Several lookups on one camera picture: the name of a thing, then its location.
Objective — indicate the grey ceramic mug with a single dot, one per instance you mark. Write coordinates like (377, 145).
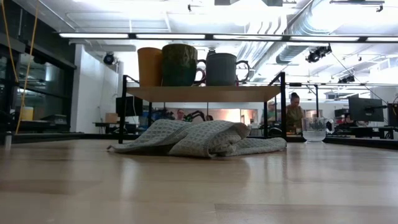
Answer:
(221, 70)

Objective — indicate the green brown ceramic mug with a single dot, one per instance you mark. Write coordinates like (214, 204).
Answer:
(179, 65)

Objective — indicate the yellow plastic cup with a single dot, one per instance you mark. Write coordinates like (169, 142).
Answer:
(150, 67)

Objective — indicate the clear glass mug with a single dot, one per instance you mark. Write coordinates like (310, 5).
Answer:
(314, 130)

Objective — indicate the background black robot arm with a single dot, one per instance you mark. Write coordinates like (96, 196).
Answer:
(194, 115)

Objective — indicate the person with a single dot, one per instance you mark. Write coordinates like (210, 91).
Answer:
(294, 115)
(271, 112)
(209, 118)
(180, 114)
(345, 119)

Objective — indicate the grey waffle cloth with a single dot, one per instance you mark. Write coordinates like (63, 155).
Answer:
(199, 138)

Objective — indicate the black computer monitor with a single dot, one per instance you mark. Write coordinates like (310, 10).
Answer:
(393, 114)
(366, 109)
(132, 106)

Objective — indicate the overhead LED light bar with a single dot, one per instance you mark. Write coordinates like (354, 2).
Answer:
(171, 36)

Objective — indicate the black track light cluster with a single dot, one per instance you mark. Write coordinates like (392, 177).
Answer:
(318, 53)
(346, 79)

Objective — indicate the pale yellow container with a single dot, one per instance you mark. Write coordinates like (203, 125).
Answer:
(27, 114)

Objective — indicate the wooden shelf black frame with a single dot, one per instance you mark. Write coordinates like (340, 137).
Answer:
(205, 94)

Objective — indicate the black round ceiling camera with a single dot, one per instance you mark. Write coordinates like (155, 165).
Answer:
(109, 58)

